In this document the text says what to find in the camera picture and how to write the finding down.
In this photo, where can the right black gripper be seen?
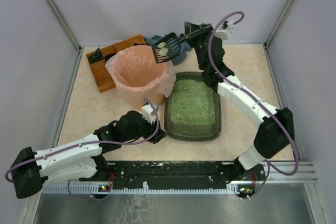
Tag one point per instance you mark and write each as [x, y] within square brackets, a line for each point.
[194, 35]

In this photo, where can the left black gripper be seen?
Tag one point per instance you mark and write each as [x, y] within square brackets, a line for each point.
[157, 135]

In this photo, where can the black litter scoop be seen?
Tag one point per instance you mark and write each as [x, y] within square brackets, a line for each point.
[173, 44]

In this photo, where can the dark litter box tray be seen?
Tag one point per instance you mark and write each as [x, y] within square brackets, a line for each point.
[193, 110]

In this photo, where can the pink bag-lined trash bin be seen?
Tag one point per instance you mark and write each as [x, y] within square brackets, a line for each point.
[136, 75]

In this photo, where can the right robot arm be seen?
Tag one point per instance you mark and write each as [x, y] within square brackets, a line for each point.
[275, 129]

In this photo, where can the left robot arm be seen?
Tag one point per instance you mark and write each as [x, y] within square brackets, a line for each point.
[83, 159]

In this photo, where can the pale litter clump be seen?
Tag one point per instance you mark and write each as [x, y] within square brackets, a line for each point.
[161, 45]
[163, 52]

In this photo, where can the blue-grey cloth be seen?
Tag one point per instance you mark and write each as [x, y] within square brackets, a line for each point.
[183, 53]

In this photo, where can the orange compartment tray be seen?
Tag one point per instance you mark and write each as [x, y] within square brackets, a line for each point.
[103, 80]

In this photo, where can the dark rolled item middle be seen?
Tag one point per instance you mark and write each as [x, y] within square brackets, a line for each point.
[109, 56]

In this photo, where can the dark rolled item far left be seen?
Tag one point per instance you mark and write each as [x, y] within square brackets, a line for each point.
[95, 56]

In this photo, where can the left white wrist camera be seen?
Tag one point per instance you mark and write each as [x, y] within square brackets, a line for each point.
[149, 112]

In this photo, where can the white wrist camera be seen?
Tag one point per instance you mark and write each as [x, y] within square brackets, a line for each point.
[225, 31]
[149, 112]

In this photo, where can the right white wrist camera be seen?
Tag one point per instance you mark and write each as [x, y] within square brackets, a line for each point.
[225, 31]

